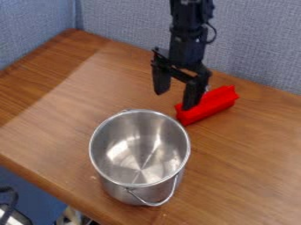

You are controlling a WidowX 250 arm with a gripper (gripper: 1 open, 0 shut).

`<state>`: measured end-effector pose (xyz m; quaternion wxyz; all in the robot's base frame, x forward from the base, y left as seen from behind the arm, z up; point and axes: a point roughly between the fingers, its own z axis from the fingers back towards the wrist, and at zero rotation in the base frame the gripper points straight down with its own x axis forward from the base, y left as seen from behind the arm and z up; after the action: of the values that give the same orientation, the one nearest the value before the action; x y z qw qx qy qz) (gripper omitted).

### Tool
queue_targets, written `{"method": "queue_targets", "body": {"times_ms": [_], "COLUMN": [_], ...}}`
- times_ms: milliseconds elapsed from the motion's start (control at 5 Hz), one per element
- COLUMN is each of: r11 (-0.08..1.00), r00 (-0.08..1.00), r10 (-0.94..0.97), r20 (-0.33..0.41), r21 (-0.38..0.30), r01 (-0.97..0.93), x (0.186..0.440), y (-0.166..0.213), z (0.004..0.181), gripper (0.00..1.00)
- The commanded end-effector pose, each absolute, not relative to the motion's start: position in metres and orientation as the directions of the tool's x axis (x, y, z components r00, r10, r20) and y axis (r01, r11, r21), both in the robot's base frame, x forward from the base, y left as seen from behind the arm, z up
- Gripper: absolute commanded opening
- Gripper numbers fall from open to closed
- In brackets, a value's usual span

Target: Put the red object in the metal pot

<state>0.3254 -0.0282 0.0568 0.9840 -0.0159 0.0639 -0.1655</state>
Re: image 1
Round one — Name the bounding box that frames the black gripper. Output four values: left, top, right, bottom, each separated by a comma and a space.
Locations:
150, 25, 211, 111

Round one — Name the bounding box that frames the red plastic block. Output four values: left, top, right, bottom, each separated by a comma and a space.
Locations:
174, 85, 238, 126

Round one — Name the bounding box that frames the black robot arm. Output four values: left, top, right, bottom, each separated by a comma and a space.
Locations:
150, 0, 218, 111

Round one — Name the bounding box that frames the stainless steel pot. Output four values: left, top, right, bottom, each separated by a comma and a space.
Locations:
88, 109, 190, 207

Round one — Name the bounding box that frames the grey device under table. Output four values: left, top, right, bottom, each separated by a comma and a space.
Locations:
0, 205, 33, 225

